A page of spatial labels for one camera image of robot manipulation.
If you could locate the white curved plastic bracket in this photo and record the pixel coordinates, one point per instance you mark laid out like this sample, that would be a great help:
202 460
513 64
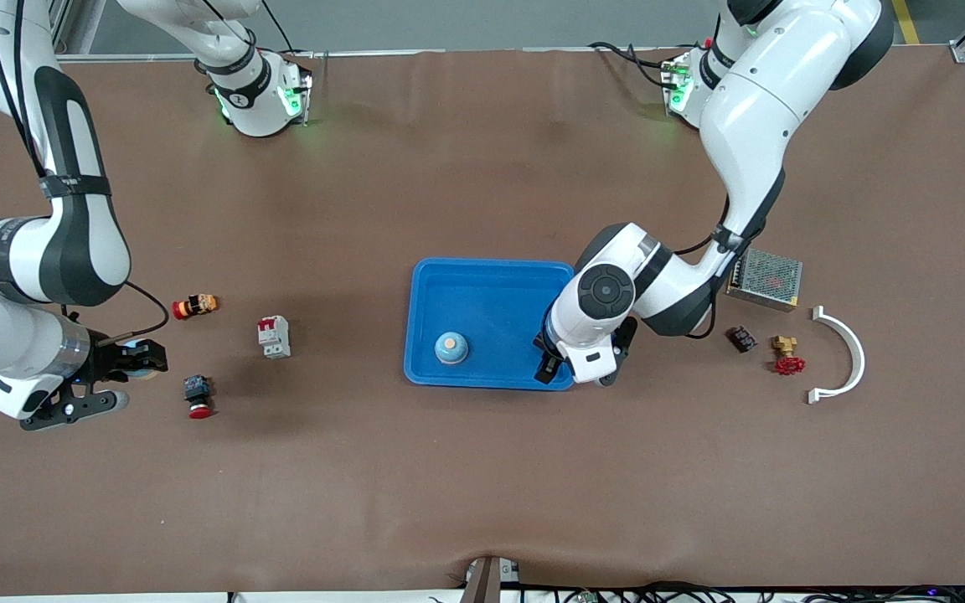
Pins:
858 356

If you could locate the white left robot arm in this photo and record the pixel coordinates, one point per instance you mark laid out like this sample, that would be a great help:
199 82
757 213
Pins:
750 109

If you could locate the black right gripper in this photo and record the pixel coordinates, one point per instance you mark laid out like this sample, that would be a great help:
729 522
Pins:
110 361

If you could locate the short dark capacitor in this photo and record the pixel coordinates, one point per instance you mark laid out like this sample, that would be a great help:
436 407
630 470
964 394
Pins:
741 338

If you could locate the orange red push button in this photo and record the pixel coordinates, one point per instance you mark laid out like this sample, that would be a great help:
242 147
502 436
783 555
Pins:
196 306

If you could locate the metal mesh power supply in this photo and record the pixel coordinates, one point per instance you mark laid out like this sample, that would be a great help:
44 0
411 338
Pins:
771 280

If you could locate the brass valve red handwheel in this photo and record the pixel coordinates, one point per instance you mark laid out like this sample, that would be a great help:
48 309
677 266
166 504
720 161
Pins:
784 345

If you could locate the red mushroom emergency stop button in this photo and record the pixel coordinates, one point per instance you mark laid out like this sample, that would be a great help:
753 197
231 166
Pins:
198 392

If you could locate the brown table mat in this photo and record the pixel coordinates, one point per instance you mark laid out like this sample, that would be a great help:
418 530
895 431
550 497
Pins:
482 469

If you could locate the white red circuit breaker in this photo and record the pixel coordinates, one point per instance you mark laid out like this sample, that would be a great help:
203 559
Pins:
275 339

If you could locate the blue plastic tray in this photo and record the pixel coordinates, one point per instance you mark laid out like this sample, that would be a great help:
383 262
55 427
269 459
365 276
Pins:
491 310

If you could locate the light blue call bell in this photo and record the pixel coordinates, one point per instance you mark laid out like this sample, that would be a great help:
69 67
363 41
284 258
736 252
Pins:
451 349
146 370

